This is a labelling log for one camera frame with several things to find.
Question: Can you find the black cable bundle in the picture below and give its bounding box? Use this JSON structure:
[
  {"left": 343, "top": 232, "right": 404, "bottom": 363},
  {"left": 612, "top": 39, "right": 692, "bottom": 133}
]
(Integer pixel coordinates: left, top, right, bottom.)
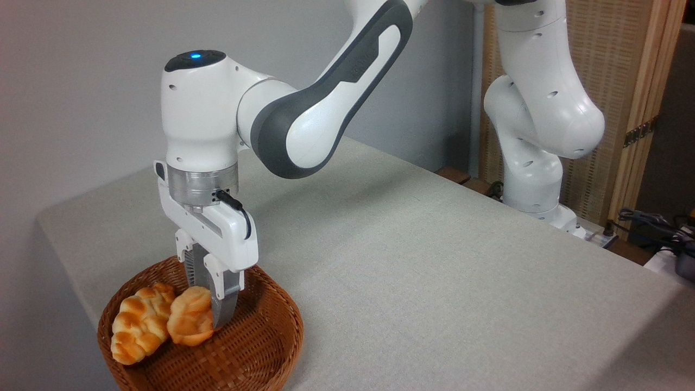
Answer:
[{"left": 617, "top": 208, "right": 695, "bottom": 257}]

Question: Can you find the braided bread loaf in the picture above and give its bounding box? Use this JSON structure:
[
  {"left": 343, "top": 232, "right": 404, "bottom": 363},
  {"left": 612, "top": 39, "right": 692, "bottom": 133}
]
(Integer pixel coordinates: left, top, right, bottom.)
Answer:
[{"left": 111, "top": 282, "right": 178, "bottom": 365}]

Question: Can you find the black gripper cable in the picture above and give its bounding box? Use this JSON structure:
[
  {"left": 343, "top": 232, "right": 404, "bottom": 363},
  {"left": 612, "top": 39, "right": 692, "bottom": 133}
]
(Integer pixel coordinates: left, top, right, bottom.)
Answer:
[{"left": 215, "top": 190, "right": 252, "bottom": 240}]

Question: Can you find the grey tablecloth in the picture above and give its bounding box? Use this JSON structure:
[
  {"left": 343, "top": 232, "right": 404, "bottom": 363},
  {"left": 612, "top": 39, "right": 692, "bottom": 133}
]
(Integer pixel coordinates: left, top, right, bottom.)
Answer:
[{"left": 35, "top": 136, "right": 695, "bottom": 391}]

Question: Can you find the brown wicker basket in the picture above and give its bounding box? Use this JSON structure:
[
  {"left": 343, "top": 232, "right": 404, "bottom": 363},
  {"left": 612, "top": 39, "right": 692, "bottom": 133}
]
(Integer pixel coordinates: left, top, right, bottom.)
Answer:
[{"left": 97, "top": 255, "right": 304, "bottom": 391}]

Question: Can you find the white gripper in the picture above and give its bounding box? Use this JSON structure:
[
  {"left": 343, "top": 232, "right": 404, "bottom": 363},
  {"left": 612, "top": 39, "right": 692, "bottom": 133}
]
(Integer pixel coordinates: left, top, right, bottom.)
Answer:
[{"left": 154, "top": 160, "right": 259, "bottom": 329}]

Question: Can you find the wooden rattan folding screen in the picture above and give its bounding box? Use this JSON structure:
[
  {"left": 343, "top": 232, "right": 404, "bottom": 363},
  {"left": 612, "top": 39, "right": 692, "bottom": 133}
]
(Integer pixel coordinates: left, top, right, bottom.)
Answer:
[{"left": 479, "top": 0, "right": 687, "bottom": 239}]

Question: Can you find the brass screen hinge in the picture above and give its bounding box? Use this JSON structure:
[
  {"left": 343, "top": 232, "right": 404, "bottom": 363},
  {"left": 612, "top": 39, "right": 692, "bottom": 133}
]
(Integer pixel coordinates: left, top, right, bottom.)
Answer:
[{"left": 623, "top": 117, "right": 659, "bottom": 148}]

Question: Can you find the round bread roll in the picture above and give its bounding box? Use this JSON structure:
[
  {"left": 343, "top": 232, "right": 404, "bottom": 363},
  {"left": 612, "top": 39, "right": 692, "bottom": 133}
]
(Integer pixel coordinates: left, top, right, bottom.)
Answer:
[{"left": 167, "top": 286, "right": 216, "bottom": 347}]

